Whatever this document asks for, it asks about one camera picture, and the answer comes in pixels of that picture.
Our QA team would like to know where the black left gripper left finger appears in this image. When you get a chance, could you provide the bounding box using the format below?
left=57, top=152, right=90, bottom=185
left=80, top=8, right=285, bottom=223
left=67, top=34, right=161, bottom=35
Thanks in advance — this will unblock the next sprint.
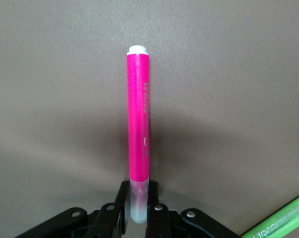
left=15, top=180, right=131, bottom=238

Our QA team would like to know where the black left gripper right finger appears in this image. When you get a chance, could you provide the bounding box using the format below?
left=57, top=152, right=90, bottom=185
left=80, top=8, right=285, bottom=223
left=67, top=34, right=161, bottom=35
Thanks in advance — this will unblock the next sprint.
left=145, top=181, right=240, bottom=238

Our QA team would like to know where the green marker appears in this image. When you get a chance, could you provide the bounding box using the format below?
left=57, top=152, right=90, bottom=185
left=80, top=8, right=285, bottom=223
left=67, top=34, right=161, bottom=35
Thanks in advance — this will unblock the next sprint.
left=240, top=190, right=299, bottom=238

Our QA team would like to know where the pink marker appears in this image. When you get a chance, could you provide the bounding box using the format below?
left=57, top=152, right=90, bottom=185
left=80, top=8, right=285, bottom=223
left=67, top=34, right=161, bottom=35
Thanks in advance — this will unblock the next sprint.
left=126, top=44, right=150, bottom=225

